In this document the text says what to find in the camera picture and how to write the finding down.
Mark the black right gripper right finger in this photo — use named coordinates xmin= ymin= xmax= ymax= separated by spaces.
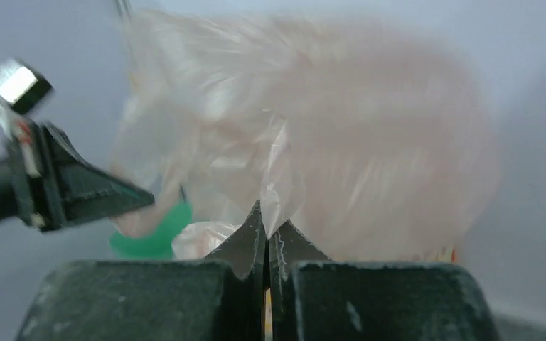
xmin=268 ymin=223 xmax=500 ymax=340

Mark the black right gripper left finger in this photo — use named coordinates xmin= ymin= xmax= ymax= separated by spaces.
xmin=16 ymin=205 xmax=266 ymax=340

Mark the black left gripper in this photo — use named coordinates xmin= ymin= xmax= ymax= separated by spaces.
xmin=0 ymin=122 xmax=154 ymax=232

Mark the green plastic trash bin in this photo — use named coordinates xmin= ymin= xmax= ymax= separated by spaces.
xmin=109 ymin=201 xmax=193 ymax=259

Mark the pink plastic trash bag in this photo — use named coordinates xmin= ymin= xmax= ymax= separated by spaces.
xmin=112 ymin=9 xmax=499 ymax=261

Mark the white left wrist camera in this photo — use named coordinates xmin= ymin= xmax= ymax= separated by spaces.
xmin=0 ymin=58 xmax=53 ymax=139

